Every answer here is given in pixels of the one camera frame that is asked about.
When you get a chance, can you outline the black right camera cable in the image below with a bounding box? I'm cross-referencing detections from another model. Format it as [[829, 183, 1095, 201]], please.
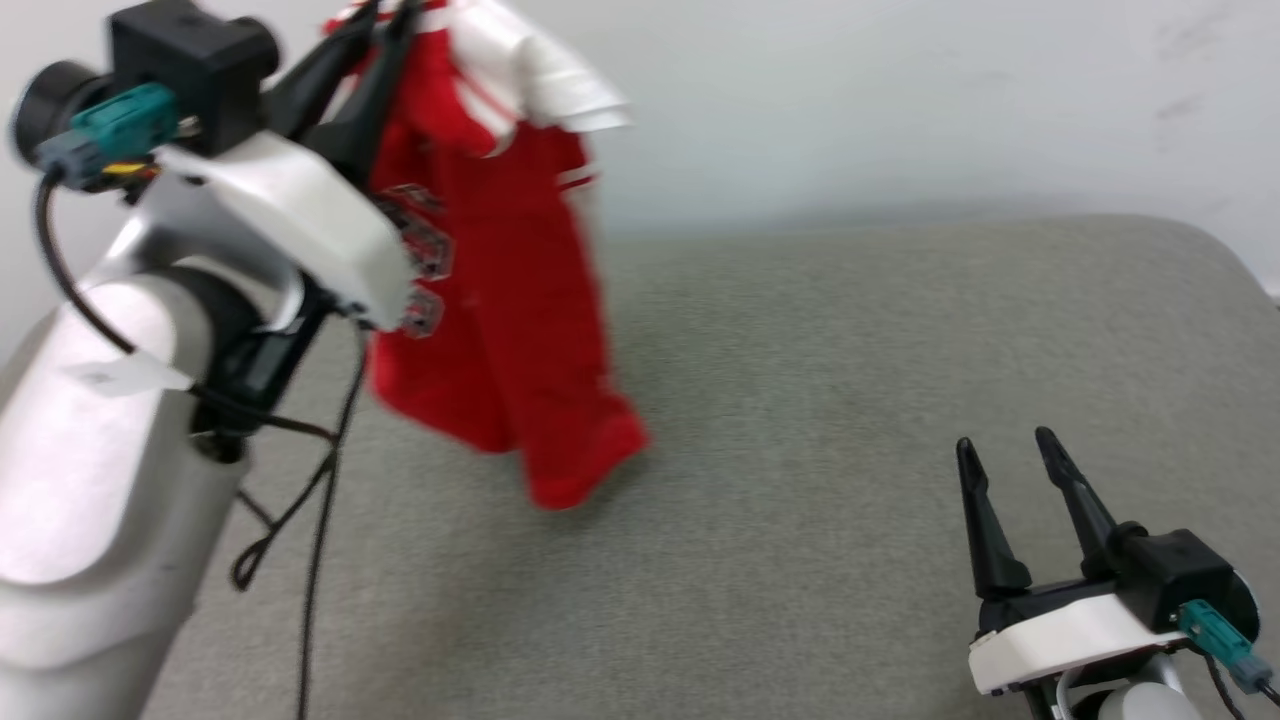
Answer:
[[1200, 648, 1280, 720]]

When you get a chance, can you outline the white cable label tag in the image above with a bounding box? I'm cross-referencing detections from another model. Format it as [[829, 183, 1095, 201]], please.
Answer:
[[65, 353, 196, 398]]

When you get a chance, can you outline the teal camera plug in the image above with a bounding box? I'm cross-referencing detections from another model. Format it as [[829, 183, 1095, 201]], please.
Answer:
[[35, 83, 183, 189], [1177, 600, 1273, 694]]

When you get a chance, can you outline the red white baseball jersey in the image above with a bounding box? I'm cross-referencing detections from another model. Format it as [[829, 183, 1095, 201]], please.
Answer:
[[320, 0, 653, 512]]

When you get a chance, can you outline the teal right camera plug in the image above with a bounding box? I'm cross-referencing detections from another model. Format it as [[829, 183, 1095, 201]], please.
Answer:
[[1177, 600, 1273, 694]]

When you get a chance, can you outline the black left camera cable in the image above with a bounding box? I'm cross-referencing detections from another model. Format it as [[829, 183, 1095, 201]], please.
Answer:
[[33, 170, 141, 356]]

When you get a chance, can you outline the black camera cable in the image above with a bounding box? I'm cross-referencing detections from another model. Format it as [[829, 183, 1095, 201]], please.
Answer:
[[33, 170, 141, 356], [1200, 648, 1280, 720]]

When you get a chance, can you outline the teal left camera plug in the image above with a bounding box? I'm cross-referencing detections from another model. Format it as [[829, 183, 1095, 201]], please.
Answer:
[[35, 83, 183, 189]]

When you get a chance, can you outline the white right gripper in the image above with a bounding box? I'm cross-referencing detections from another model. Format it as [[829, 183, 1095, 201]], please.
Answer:
[[955, 427, 1193, 699]]

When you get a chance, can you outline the grey fabric sofa seat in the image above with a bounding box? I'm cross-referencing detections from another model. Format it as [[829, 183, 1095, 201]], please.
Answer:
[[140, 215, 1280, 720]]

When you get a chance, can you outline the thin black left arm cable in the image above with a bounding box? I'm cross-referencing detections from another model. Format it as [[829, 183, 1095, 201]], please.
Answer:
[[195, 330, 369, 720]]

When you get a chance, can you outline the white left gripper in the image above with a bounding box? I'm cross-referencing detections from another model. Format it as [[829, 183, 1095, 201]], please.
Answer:
[[155, 0, 422, 463]]

